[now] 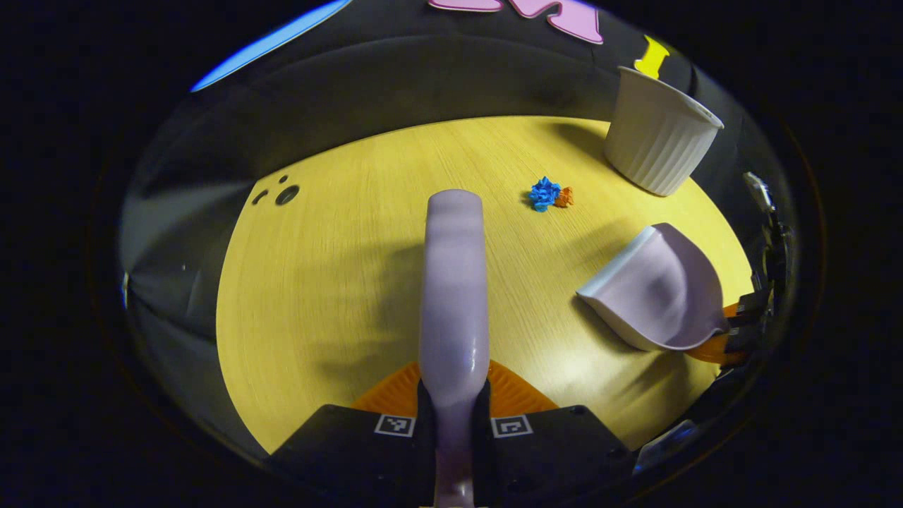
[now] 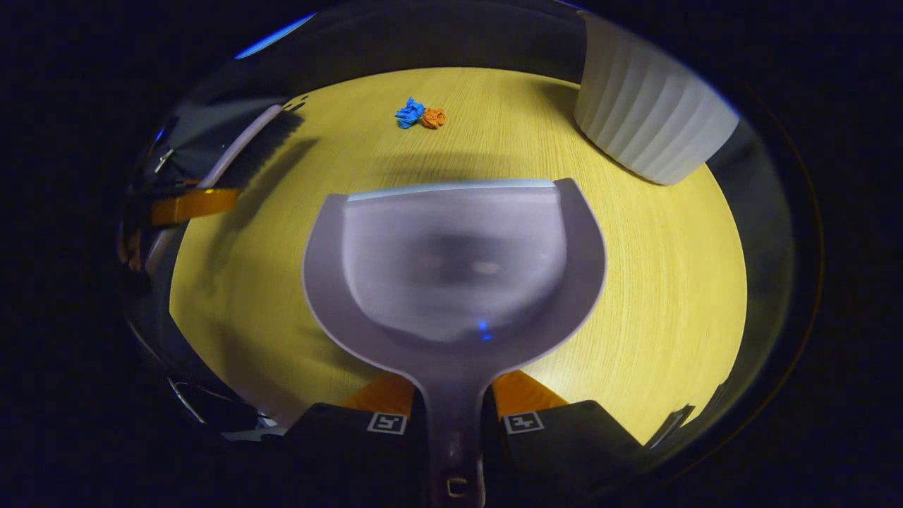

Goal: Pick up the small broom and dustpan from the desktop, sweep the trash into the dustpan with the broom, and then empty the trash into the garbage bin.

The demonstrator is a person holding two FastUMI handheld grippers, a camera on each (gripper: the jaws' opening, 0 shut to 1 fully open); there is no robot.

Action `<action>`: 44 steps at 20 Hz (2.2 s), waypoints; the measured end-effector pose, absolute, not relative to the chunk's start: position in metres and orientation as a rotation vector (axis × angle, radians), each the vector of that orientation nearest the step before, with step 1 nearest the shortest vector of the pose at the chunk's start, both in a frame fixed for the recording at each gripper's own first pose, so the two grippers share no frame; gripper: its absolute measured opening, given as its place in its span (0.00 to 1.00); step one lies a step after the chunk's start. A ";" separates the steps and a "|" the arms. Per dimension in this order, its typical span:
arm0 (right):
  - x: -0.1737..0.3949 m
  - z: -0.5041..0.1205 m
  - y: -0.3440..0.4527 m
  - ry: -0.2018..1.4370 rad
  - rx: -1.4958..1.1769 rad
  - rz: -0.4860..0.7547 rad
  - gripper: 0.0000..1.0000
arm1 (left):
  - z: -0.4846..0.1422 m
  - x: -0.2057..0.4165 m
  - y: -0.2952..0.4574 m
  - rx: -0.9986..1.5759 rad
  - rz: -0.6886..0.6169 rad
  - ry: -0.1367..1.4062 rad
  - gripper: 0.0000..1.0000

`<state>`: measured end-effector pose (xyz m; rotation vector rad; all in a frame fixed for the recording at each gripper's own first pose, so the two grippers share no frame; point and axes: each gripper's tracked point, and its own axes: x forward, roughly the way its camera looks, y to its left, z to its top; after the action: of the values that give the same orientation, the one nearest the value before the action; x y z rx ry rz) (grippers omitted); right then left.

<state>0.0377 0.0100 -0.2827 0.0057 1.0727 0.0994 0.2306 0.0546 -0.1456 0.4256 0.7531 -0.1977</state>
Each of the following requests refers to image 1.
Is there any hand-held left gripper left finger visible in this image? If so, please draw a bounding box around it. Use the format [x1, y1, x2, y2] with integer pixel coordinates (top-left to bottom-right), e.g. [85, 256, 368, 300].
[272, 360, 435, 508]

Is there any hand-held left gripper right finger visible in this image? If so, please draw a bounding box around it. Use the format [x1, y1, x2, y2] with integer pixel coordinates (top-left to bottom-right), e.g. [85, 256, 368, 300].
[474, 360, 632, 506]

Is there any pink dustpan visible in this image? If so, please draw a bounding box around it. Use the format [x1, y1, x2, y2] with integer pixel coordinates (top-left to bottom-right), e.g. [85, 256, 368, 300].
[576, 223, 731, 352]

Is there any small pink broom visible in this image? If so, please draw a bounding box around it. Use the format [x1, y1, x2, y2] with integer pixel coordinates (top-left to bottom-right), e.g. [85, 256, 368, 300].
[419, 188, 491, 508]

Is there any white ribbed garbage bin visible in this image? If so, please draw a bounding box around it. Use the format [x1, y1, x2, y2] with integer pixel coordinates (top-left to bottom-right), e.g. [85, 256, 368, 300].
[604, 66, 725, 197]

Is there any blue paper ball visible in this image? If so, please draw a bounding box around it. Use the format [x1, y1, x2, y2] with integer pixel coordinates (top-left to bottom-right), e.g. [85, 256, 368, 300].
[529, 176, 562, 212]

